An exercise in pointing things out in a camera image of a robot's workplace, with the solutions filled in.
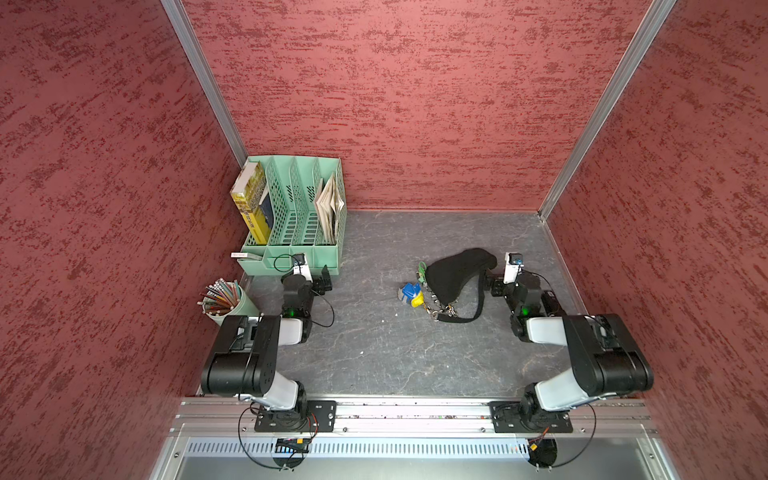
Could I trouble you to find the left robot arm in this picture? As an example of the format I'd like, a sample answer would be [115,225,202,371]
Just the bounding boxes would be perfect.
[200,267,332,431]

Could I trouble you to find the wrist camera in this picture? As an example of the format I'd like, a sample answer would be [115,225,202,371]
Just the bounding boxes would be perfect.
[503,252,524,285]
[291,253,313,281]

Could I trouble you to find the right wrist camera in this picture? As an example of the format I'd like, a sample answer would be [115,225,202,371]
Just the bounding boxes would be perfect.
[503,252,524,285]

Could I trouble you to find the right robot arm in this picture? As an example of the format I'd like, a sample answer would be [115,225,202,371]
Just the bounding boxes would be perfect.
[486,271,654,431]

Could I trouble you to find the yellow book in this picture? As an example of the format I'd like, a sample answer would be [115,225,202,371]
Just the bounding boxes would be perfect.
[230,162,271,245]

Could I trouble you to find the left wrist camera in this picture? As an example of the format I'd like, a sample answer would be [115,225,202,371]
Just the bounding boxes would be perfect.
[291,253,313,281]

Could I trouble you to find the blue yellow toy charm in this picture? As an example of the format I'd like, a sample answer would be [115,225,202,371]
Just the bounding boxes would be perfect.
[398,283,424,308]

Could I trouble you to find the folded papers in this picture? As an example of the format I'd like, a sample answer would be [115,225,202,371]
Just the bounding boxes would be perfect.
[314,174,345,244]

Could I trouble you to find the green desk file organizer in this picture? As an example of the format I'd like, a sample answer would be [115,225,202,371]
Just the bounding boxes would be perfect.
[237,155,347,276]

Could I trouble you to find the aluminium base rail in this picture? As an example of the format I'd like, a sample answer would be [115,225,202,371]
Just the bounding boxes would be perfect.
[169,395,660,439]

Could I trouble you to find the green strap keychain charm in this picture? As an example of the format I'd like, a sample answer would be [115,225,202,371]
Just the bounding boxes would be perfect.
[418,261,427,286]

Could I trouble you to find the black fabric bag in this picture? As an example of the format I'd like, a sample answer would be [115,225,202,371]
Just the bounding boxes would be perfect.
[424,248,497,324]

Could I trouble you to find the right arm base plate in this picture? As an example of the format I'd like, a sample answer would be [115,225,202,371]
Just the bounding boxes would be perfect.
[488,401,573,435]

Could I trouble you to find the green pencil cup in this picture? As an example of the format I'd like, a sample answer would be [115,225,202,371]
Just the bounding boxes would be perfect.
[198,278,261,326]

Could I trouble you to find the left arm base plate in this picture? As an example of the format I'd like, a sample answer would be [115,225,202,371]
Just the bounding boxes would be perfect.
[254,400,338,434]

